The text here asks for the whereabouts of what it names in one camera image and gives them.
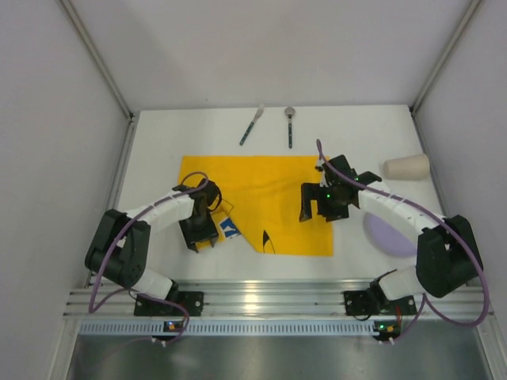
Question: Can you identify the spoon with teal handle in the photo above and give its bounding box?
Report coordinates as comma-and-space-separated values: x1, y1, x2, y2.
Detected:
284, 107, 295, 149

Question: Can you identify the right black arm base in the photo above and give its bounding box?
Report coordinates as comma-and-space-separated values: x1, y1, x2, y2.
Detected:
343, 290, 417, 317

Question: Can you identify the beige paper cup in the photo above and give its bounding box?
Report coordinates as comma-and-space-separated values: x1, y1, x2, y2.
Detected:
383, 154, 430, 181

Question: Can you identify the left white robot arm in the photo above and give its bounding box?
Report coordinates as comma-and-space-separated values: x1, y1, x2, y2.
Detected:
85, 178, 222, 302

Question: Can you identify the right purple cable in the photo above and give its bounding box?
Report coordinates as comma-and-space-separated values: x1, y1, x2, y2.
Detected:
315, 138, 491, 344

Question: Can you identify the perforated cable tray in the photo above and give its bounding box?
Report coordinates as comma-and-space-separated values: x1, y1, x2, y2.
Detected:
78, 320, 397, 336

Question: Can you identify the yellow printed cloth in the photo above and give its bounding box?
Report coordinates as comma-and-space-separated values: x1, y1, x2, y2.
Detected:
178, 156, 334, 257

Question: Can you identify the lilac plate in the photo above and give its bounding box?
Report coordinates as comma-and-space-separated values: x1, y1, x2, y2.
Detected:
363, 213, 417, 258

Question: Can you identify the purple cable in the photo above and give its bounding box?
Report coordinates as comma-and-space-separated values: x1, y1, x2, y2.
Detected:
87, 171, 210, 345
315, 138, 491, 344

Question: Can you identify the fork with teal handle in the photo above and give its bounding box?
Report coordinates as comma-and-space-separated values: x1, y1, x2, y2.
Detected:
239, 104, 265, 146

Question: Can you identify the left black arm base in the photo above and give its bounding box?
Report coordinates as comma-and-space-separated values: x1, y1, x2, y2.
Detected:
133, 291, 205, 317

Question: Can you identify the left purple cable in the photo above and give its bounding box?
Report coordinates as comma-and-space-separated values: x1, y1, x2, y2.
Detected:
87, 171, 210, 345

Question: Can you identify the aluminium mounting rail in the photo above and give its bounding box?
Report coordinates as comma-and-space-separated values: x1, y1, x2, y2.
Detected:
63, 279, 483, 320

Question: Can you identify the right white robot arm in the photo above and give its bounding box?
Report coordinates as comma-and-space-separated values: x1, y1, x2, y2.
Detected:
299, 155, 483, 310

